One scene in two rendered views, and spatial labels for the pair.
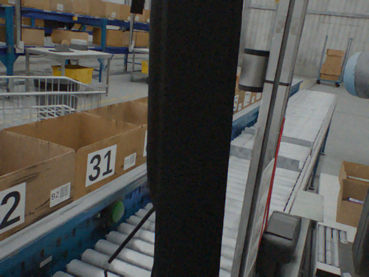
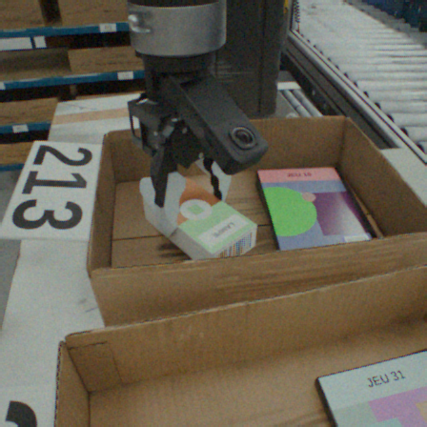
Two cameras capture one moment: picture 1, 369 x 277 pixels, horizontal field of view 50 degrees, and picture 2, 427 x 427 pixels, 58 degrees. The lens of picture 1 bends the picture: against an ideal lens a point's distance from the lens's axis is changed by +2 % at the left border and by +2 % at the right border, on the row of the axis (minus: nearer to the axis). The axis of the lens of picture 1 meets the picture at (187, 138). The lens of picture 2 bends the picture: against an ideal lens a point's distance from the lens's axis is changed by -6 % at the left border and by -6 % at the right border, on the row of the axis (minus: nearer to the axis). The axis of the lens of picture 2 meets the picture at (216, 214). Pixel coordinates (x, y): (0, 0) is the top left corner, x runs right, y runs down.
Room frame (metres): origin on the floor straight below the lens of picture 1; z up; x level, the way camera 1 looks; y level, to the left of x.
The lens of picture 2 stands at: (1.87, -1.11, 1.13)
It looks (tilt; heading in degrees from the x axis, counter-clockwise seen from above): 40 degrees down; 151
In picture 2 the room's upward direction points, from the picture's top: straight up
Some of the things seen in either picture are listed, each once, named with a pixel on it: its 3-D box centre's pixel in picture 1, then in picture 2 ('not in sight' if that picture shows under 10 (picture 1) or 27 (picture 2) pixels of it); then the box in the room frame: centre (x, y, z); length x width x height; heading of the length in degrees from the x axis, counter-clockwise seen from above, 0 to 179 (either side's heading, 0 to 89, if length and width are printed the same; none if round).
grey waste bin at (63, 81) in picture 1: (56, 106); not in sight; (4.56, 1.60, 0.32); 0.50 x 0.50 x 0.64
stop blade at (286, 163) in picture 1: (258, 158); not in sight; (2.14, -0.42, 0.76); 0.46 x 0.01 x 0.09; 69
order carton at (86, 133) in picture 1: (77, 150); not in sight; (1.31, 0.38, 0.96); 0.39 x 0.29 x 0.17; 159
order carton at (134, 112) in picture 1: (133, 130); not in sight; (1.68, 0.24, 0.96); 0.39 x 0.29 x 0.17; 159
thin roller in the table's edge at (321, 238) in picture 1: (321, 244); (317, 117); (1.28, -0.53, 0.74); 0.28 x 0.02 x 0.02; 163
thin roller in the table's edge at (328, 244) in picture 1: (328, 246); (307, 118); (1.27, -0.56, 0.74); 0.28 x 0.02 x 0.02; 163
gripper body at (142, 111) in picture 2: not in sight; (176, 102); (1.50, -0.95, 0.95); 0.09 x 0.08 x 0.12; 14
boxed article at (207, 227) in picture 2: not in sight; (197, 221); (1.53, -0.95, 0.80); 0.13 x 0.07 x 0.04; 14
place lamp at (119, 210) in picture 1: (117, 212); not in sight; (1.19, 0.20, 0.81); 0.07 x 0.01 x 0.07; 159
